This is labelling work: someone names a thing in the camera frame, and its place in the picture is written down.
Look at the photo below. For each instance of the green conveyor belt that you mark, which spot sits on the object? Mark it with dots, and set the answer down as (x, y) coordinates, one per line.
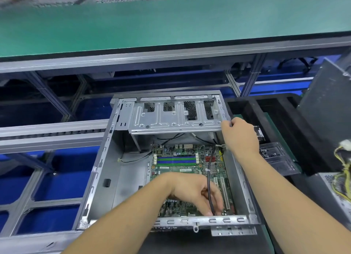
(164, 26)

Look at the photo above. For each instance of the green motherboard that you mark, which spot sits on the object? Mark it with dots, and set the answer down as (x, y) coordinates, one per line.
(175, 160)

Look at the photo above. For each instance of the person's left hand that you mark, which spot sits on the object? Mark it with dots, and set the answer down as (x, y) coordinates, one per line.
(192, 193)

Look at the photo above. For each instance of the grey flat metal rail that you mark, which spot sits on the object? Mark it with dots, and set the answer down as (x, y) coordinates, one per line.
(49, 136)

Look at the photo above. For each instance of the person's left forearm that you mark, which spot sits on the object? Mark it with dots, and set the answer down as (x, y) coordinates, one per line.
(120, 221)

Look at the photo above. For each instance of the person's right hand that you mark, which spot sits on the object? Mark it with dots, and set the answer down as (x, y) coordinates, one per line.
(241, 138)

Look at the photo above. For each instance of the grey metal computer case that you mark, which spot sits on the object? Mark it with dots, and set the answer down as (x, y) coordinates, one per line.
(123, 174)

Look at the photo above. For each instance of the grey power supply unit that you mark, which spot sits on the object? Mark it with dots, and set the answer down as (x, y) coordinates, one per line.
(333, 199)

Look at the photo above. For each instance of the clear plastic screw tray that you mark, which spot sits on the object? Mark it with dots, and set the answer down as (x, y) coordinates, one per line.
(279, 159)

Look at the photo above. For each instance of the black CPU cooler fan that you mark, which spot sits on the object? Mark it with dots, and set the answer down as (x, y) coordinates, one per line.
(259, 133)

